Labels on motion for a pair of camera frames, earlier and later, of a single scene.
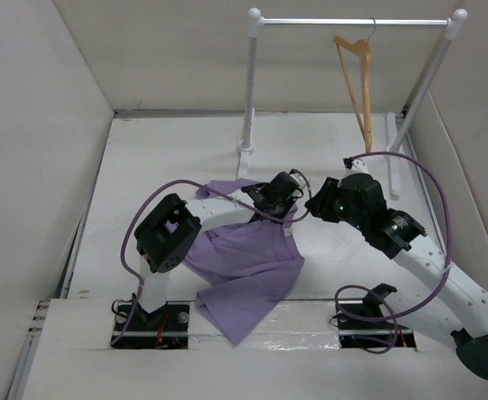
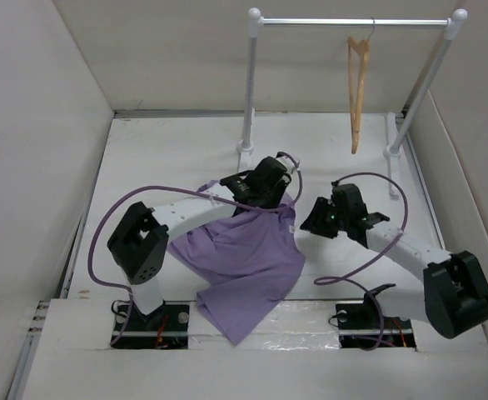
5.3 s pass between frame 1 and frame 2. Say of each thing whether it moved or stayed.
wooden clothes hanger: moved
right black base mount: stayed
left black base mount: stayed
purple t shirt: stayed
